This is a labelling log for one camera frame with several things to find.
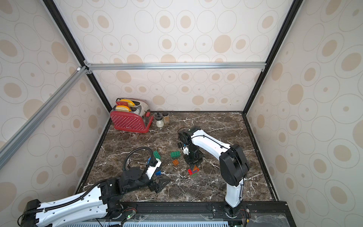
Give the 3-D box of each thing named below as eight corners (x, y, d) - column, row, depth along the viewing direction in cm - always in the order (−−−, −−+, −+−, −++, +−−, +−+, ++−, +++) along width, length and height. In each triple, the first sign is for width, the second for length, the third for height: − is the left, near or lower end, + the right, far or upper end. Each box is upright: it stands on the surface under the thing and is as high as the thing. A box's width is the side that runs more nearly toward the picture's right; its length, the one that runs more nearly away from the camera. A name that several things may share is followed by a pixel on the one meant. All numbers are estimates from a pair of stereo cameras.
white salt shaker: (156, 127, 111) (153, 118, 103) (157, 121, 115) (154, 112, 107) (163, 127, 111) (161, 118, 103) (164, 121, 115) (162, 112, 107)
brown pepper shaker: (164, 124, 114) (162, 115, 106) (164, 120, 117) (163, 111, 109) (169, 124, 114) (167, 115, 106) (169, 120, 117) (168, 111, 109)
